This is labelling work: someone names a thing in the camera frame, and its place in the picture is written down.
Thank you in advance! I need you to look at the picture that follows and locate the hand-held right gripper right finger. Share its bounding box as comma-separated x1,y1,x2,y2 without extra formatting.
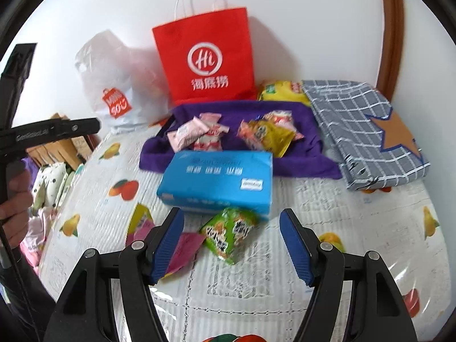
280,208,419,342

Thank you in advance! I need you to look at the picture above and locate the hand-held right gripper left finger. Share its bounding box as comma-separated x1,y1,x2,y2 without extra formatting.
43,207,185,342

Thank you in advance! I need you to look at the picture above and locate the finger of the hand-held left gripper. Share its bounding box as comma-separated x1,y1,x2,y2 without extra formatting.
53,117,101,140

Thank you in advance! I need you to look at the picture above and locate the magenta snack packet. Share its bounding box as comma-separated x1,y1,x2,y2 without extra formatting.
166,232,206,279

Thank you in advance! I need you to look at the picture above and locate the green snack packet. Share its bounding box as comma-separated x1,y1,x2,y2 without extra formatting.
198,207,260,266

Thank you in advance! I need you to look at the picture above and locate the pale pink snack packet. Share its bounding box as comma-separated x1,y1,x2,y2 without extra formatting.
167,116,211,152

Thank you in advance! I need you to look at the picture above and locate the pink panda-face snack packet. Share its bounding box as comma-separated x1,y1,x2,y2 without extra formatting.
265,110,304,139

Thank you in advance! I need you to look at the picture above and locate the person's left forearm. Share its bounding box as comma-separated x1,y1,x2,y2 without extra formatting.
0,249,56,332

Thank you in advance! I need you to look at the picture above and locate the person's left hand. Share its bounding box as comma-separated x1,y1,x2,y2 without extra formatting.
0,171,33,250

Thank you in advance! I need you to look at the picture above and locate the patterned brown box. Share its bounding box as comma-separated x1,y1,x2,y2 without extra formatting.
73,135,95,162

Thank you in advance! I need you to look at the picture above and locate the yellow pink snack packet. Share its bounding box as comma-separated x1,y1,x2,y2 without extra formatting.
125,204,155,246

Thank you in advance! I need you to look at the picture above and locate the white spotted cloth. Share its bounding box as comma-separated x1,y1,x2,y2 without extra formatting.
31,162,68,214

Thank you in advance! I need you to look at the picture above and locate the fruit print tablecloth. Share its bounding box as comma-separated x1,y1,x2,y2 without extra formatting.
37,128,451,342

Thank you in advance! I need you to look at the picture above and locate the white plastic bag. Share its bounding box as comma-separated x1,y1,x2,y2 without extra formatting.
75,30,172,134

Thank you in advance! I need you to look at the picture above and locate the blue tissue pack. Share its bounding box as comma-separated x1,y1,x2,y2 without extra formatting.
157,150,274,219

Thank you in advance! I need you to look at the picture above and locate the pink cloth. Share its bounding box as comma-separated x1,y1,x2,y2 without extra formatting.
19,208,54,268

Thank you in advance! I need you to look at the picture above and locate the grey checked star cloth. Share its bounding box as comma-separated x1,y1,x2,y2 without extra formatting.
302,79,431,191

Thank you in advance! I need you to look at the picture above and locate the purple towel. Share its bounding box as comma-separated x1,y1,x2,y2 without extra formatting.
139,100,342,179

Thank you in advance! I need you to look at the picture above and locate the red paper bag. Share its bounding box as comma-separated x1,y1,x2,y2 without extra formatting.
152,0,258,107

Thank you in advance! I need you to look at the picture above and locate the large yellow snack bag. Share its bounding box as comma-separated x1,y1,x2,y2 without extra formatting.
257,80,311,107

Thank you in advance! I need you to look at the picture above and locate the brown wooden door frame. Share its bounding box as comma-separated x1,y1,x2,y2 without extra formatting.
378,0,405,102

